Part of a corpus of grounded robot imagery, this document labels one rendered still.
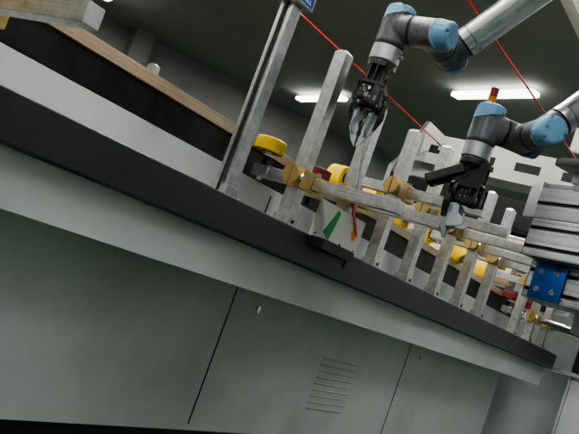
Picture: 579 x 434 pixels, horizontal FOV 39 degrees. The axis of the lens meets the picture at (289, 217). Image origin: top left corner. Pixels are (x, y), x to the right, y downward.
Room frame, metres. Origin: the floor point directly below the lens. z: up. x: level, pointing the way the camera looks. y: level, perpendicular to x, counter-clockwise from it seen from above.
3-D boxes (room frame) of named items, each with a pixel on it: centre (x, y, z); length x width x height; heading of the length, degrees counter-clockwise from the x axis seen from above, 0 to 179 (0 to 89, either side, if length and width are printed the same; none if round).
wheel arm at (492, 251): (3.03, -0.73, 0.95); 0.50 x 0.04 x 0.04; 56
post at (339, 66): (1.97, 0.01, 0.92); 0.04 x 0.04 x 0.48; 56
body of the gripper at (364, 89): (1.95, -0.09, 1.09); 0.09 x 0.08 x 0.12; 166
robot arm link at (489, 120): (2.04, -0.40, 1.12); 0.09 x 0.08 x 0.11; 98
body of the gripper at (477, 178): (2.04, -0.40, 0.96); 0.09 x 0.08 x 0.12; 56
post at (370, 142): (2.18, -0.13, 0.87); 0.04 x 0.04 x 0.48; 56
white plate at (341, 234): (2.14, -0.13, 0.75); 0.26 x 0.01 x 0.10; 146
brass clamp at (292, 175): (1.99, 0.00, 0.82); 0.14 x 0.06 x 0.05; 146
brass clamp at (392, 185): (2.40, -0.28, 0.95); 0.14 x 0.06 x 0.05; 146
